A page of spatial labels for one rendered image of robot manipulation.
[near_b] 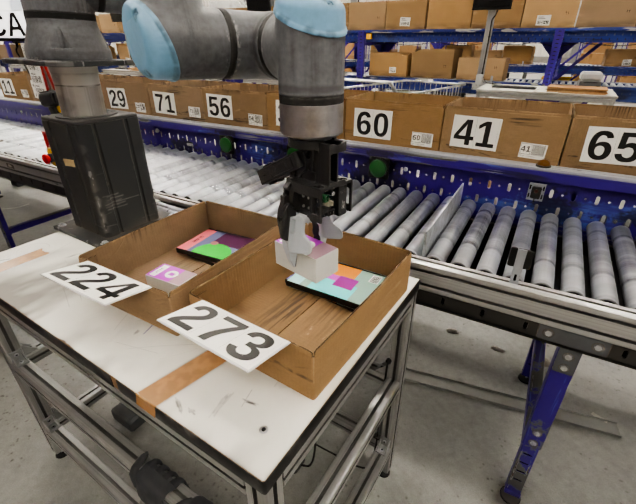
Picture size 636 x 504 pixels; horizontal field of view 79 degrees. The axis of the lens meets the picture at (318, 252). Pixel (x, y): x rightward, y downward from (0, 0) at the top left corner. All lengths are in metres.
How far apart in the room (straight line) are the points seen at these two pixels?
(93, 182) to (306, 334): 0.72
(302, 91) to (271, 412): 0.47
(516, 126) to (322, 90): 1.05
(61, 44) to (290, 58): 0.75
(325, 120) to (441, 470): 1.25
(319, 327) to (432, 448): 0.90
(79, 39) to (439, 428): 1.61
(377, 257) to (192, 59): 0.56
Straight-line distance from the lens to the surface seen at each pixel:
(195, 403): 0.69
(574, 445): 1.77
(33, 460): 1.78
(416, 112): 1.56
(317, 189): 0.55
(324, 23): 0.54
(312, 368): 0.61
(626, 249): 1.36
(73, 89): 1.22
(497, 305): 1.06
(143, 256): 1.07
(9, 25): 2.14
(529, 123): 1.51
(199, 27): 0.59
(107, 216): 1.23
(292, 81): 0.54
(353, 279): 0.87
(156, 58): 0.57
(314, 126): 0.54
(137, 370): 0.77
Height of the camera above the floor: 1.25
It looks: 29 degrees down
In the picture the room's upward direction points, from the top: straight up
